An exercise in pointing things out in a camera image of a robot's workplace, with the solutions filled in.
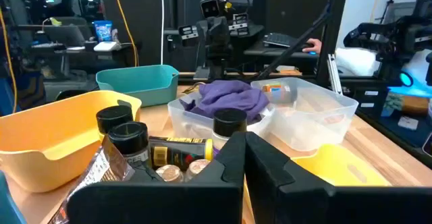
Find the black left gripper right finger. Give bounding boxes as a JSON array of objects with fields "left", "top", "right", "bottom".
[{"left": 245, "top": 132, "right": 432, "bottom": 224}]

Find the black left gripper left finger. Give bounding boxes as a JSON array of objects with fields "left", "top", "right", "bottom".
[{"left": 65, "top": 132, "right": 246, "bottom": 224}]

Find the small cork-lid glass jar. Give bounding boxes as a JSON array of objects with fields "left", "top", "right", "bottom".
[
  {"left": 184, "top": 159, "right": 212, "bottom": 181},
  {"left": 155, "top": 164, "right": 185, "bottom": 184}
]

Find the black-lid jar purple label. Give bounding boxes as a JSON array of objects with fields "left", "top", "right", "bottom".
[{"left": 107, "top": 121, "right": 153, "bottom": 171}]

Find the clear plastic spice packet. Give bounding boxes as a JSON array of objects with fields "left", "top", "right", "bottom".
[{"left": 49, "top": 135, "right": 136, "bottom": 224}]

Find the black-lid spice jar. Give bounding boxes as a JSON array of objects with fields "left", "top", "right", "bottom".
[{"left": 211, "top": 108, "right": 248, "bottom": 150}]

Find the black-lid jar olive label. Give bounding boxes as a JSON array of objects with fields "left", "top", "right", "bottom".
[{"left": 95, "top": 105, "right": 134, "bottom": 142}]

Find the small yellow plastic bin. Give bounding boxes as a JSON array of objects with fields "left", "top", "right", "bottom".
[{"left": 292, "top": 144, "right": 391, "bottom": 187}]

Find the black bottle yellow cap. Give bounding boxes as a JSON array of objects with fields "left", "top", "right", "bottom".
[{"left": 148, "top": 136, "right": 215, "bottom": 171}]

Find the black keyboard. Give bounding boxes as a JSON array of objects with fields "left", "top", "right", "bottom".
[{"left": 263, "top": 32, "right": 304, "bottom": 49}]

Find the purple cloth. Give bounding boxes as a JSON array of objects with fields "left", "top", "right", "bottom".
[{"left": 178, "top": 79, "right": 271, "bottom": 123}]

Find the clear plastic bin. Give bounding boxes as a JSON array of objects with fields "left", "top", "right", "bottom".
[
  {"left": 167, "top": 90, "right": 276, "bottom": 147},
  {"left": 250, "top": 77, "right": 359, "bottom": 152}
]

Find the light teal plastic bin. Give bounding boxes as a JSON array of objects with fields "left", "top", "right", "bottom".
[{"left": 95, "top": 64, "right": 180, "bottom": 108}]

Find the person's hand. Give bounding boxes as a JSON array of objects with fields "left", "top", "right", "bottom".
[{"left": 302, "top": 38, "right": 322, "bottom": 55}]

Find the white desk device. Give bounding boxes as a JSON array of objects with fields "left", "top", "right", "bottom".
[{"left": 93, "top": 40, "right": 122, "bottom": 52}]

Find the blue snack packet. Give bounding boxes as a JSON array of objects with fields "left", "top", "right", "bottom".
[{"left": 93, "top": 20, "right": 113, "bottom": 43}]

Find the silver aluminium extrusion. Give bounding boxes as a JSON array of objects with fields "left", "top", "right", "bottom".
[{"left": 326, "top": 53, "right": 344, "bottom": 95}]

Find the white bag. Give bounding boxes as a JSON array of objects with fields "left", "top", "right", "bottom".
[{"left": 335, "top": 47, "right": 381, "bottom": 77}]

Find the blue glowing light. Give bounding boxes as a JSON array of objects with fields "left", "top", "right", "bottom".
[{"left": 387, "top": 71, "right": 432, "bottom": 99}]

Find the dark teal plastic bin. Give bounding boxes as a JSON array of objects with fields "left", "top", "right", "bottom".
[{"left": 0, "top": 171, "right": 28, "bottom": 224}]

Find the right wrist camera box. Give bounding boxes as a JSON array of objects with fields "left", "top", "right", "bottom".
[{"left": 199, "top": 0, "right": 230, "bottom": 19}]

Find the white cable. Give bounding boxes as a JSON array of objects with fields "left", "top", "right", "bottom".
[{"left": 159, "top": 0, "right": 165, "bottom": 65}]

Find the yellow cable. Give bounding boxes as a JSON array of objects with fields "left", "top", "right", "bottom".
[
  {"left": 0, "top": 7, "right": 18, "bottom": 114},
  {"left": 111, "top": 0, "right": 140, "bottom": 67}
]

